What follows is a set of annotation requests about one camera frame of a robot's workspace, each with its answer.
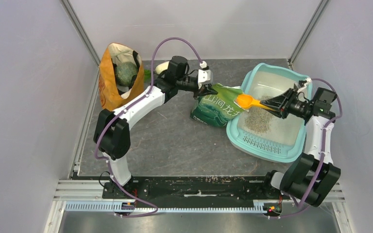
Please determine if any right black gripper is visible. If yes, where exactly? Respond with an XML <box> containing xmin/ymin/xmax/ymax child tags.
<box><xmin>260</xmin><ymin>88</ymin><xmax>311</xmax><ymax>119</ymax></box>

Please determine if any green litter bag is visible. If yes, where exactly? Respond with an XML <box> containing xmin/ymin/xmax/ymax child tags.
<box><xmin>190</xmin><ymin>83</ymin><xmax>245</xmax><ymax>128</ymax></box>

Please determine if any yellow plastic scoop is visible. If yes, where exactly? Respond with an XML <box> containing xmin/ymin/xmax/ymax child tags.
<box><xmin>235</xmin><ymin>94</ymin><xmax>273</xmax><ymax>110</ymax></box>

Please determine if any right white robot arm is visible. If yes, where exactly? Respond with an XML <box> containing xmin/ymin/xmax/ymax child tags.
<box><xmin>261</xmin><ymin>87</ymin><xmax>341</xmax><ymax>207</ymax></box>

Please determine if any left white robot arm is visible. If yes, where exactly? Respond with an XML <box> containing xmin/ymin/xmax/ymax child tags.
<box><xmin>93</xmin><ymin>56</ymin><xmax>217</xmax><ymax>198</ymax></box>

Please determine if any grey litter pile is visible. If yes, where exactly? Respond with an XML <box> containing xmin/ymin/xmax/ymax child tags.
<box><xmin>243</xmin><ymin>107</ymin><xmax>275</xmax><ymax>134</ymax></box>

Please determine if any teal litter box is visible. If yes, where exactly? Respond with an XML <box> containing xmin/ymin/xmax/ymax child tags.
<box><xmin>226</xmin><ymin>63</ymin><xmax>308</xmax><ymax>163</ymax></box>

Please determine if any white oval toy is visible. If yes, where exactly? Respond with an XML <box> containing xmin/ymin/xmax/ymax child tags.
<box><xmin>155</xmin><ymin>61</ymin><xmax>169</xmax><ymax>75</ymax></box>

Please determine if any green toy in bag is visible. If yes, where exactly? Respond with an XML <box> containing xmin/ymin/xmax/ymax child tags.
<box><xmin>114</xmin><ymin>62</ymin><xmax>138</xmax><ymax>87</ymax></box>

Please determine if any brown paper grocery bag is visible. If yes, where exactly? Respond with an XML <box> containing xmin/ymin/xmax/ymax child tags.
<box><xmin>98</xmin><ymin>43</ymin><xmax>145</xmax><ymax>111</ymax></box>

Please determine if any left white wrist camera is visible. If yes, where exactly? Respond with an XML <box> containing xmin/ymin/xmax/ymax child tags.
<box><xmin>197</xmin><ymin>61</ymin><xmax>213</xmax><ymax>89</ymax></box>

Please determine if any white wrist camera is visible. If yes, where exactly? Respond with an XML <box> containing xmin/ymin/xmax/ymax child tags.
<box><xmin>297</xmin><ymin>77</ymin><xmax>312</xmax><ymax>93</ymax></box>
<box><xmin>197</xmin><ymin>61</ymin><xmax>213</xmax><ymax>89</ymax></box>

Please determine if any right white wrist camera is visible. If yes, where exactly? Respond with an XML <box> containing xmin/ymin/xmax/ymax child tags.
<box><xmin>297</xmin><ymin>77</ymin><xmax>312</xmax><ymax>93</ymax></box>

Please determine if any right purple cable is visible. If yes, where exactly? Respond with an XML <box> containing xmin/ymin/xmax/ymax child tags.
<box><xmin>263</xmin><ymin>78</ymin><xmax>343</xmax><ymax>219</ymax></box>

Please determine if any purple cable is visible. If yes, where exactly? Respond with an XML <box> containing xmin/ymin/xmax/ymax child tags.
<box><xmin>263</xmin><ymin>78</ymin><xmax>343</xmax><ymax>219</ymax></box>
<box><xmin>94</xmin><ymin>37</ymin><xmax>208</xmax><ymax>218</ymax></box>

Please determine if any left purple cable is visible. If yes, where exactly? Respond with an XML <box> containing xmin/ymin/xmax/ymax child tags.
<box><xmin>94</xmin><ymin>37</ymin><xmax>208</xmax><ymax>218</ymax></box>

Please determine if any aluminium frame post right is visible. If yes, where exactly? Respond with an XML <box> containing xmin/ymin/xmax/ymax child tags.
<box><xmin>287</xmin><ymin>0</ymin><xmax>330</xmax><ymax>69</ymax></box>

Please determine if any aluminium frame post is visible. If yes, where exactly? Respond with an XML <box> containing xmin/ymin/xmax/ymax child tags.
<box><xmin>287</xmin><ymin>0</ymin><xmax>330</xmax><ymax>69</ymax></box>
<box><xmin>60</xmin><ymin>0</ymin><xmax>101</xmax><ymax>66</ymax></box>

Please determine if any slotted cable duct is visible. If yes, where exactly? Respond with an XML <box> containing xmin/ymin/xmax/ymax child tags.
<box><xmin>65</xmin><ymin>201</ymin><xmax>267</xmax><ymax>214</ymax></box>

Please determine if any aluminium frame post left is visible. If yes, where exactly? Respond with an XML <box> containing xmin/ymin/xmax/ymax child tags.
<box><xmin>60</xmin><ymin>0</ymin><xmax>101</xmax><ymax>66</ymax></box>

